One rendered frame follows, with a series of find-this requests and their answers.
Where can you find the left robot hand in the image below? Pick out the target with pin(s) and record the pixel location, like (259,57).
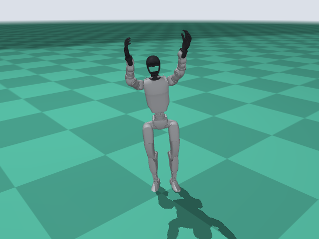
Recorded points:
(186,43)

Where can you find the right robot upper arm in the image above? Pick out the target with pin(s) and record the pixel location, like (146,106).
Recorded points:
(136,84)

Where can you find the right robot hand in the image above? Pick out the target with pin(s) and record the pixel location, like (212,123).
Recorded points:
(128,57)

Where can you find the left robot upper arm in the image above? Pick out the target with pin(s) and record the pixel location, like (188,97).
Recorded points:
(173,79)

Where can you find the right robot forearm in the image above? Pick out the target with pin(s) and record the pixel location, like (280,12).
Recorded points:
(129,71)

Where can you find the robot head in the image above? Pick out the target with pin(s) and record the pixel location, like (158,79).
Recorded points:
(153,61)

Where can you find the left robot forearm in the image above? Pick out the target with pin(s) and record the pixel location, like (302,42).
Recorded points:
(181,66)

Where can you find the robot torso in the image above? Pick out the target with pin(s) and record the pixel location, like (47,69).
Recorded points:
(157,97)

